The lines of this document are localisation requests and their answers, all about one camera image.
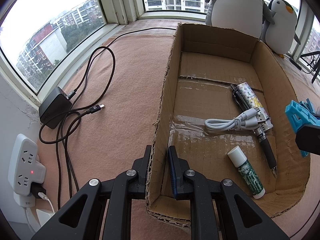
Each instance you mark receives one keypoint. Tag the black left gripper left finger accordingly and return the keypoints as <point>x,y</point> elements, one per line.
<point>100,209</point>

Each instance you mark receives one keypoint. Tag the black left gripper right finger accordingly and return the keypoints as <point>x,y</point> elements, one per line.
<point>219,209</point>

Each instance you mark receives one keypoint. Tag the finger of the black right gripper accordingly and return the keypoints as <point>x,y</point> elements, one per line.
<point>307,139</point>

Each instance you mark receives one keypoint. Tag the blue plastic clip tool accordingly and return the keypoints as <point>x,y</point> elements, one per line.
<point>299,114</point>

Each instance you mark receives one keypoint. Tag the black pen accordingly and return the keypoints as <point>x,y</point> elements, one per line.
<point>259,131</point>

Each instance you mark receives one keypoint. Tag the green white glue stick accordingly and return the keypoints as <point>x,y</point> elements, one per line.
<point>247,172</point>

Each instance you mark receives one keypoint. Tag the patterned white tube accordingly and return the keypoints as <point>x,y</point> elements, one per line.
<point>252,100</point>

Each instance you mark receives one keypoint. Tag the cardboard box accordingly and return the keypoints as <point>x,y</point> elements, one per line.
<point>203,64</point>

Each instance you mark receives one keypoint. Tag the black tripod stand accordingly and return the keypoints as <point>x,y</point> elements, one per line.
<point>312,60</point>

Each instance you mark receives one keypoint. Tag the black plug in strip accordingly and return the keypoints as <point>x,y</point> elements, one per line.
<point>37,188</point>

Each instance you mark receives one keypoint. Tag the white power strip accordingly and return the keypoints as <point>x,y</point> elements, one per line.
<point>24,167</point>

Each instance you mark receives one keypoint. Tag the small penguin plush orange beak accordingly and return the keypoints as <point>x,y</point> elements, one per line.
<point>280,35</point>

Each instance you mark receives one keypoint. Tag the black power adapter brick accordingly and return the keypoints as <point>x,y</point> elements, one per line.
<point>55,103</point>

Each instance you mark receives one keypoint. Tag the pink felt mat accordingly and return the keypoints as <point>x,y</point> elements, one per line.
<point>106,143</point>

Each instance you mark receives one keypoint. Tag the large grey white penguin plush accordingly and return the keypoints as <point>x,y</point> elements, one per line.
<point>246,16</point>

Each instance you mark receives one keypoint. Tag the white wall adapter block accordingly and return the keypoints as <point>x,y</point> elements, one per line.
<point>44,215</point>

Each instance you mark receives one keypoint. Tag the white charger cable plug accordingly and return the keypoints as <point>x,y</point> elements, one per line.
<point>43,196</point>

